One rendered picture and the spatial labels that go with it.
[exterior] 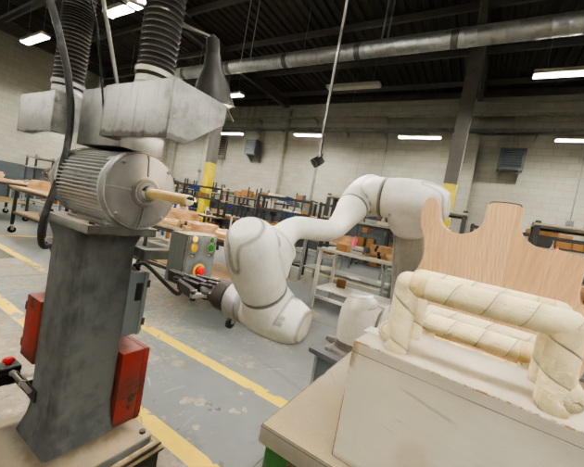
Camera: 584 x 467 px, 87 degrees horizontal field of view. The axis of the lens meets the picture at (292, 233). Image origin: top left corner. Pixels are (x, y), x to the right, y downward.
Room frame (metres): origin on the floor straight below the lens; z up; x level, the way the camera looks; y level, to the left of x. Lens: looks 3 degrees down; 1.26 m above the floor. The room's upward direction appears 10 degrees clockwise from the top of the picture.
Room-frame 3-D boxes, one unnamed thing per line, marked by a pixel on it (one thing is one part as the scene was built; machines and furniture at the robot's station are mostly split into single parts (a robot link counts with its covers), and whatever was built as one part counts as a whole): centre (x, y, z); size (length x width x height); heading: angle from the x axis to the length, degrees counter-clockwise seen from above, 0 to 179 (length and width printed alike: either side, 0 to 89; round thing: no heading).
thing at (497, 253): (0.67, -0.44, 1.17); 0.35 x 0.04 x 0.40; 56
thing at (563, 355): (0.33, -0.31, 1.15); 0.03 x 0.03 x 0.09
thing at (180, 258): (1.27, 0.46, 0.99); 0.24 x 0.21 x 0.26; 59
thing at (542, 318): (0.37, -0.24, 1.20); 0.20 x 0.03 x 0.03; 56
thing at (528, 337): (0.57, -0.37, 1.12); 0.20 x 0.03 x 0.03; 56
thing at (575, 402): (0.35, -0.34, 1.12); 0.11 x 0.03 x 0.03; 147
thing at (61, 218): (1.14, 0.71, 1.11); 0.36 x 0.24 x 0.04; 59
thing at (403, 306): (0.42, -0.17, 1.15); 0.03 x 0.03 x 0.09
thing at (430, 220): (0.74, -0.34, 1.32); 0.07 x 0.04 x 0.09; 56
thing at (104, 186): (1.11, 0.65, 1.25); 0.41 x 0.27 x 0.26; 59
